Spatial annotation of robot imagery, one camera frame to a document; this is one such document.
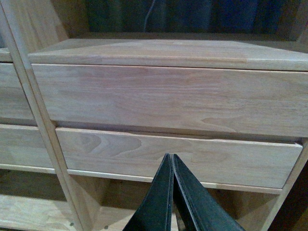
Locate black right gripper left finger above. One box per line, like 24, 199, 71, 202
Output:
124, 154, 174, 231

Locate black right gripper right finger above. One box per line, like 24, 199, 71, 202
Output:
172, 154, 244, 231

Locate right wooden shelf unit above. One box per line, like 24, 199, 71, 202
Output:
0, 0, 308, 231

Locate wooden shelf unit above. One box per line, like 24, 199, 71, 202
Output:
0, 0, 308, 231
0, 0, 84, 231

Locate left wooden shelf unit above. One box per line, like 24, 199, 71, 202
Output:
0, 0, 84, 231

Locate right unit lower drawer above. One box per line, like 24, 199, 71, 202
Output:
56, 128, 303, 190

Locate unit drawer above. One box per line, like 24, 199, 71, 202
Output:
0, 63, 34, 120
56, 128, 303, 190
33, 64, 308, 137
0, 124, 53, 168

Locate right unit upper drawer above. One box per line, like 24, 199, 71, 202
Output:
33, 64, 308, 137

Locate left unit lower drawer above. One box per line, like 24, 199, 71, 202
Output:
0, 124, 53, 168

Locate left unit upper drawer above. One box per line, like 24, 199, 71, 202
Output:
0, 63, 34, 120

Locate white hanging cable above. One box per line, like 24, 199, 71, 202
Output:
143, 0, 157, 33

